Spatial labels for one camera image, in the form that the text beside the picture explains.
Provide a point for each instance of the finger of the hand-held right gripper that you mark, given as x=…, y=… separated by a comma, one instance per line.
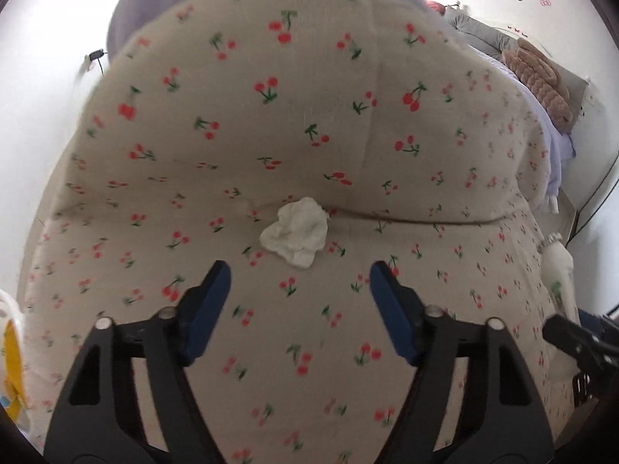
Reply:
x=570, y=338

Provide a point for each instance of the white plastic bottle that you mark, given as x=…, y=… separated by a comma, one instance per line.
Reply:
x=558, y=270

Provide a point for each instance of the yellow and white bag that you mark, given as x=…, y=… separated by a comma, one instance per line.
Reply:
x=7, y=307

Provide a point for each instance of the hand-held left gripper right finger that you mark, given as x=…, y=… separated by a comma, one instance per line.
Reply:
x=394, y=314

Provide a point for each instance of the black wall plug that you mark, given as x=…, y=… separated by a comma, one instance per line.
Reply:
x=96, y=53

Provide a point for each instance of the grey pillow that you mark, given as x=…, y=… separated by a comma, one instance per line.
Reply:
x=474, y=29

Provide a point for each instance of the yellow plastic packet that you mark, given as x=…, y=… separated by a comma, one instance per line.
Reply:
x=10, y=362

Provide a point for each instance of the small white tissue wad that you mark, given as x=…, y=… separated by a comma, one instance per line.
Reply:
x=295, y=232

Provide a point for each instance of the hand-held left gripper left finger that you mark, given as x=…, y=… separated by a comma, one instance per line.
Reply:
x=205, y=314

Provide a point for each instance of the cherry print bed sheet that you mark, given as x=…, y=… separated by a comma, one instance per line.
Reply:
x=290, y=130

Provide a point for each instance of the brown knitted blanket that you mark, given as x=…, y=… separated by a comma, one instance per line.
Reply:
x=541, y=82

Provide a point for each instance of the pink plush toy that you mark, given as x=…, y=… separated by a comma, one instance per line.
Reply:
x=436, y=8

